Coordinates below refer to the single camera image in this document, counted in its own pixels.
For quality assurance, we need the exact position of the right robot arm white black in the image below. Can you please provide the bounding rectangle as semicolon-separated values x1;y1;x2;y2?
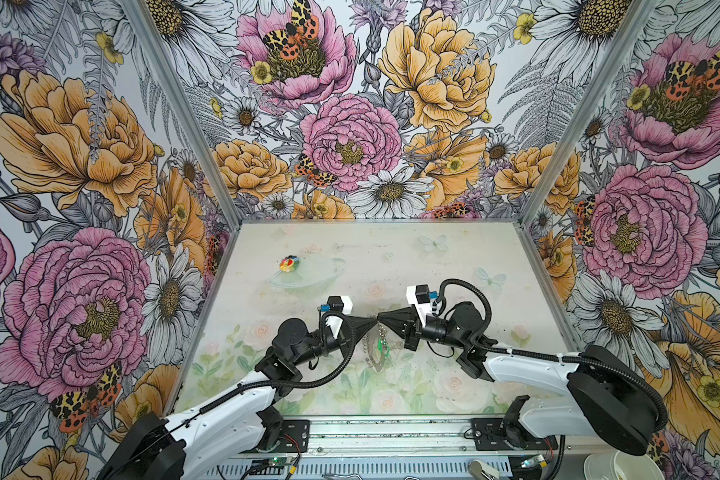
377;301;669;456

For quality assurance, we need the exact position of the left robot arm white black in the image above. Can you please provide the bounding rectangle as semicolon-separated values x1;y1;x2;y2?
98;311;377;479

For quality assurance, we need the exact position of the colourful small toy ball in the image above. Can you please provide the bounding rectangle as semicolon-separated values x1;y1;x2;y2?
279;255;300;273

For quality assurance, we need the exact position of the white tape roll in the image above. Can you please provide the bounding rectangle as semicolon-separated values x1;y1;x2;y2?
467;460;500;480

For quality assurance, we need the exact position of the white paper cup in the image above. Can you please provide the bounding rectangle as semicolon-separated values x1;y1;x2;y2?
583;451;664;480

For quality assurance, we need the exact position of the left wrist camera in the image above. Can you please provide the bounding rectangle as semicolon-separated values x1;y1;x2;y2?
319;295;353;339

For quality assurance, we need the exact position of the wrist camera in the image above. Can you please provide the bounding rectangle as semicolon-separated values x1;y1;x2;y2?
319;295;353;339
406;284;438;326

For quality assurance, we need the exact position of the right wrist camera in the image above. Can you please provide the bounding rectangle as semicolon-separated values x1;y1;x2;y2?
406;284;438;326

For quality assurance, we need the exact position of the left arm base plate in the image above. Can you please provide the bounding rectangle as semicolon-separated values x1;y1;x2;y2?
256;419;311;453

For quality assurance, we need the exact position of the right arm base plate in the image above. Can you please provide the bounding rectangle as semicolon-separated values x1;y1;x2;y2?
463;417;558;451

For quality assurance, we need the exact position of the aluminium front rail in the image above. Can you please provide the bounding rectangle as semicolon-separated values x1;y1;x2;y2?
222;415;614;464

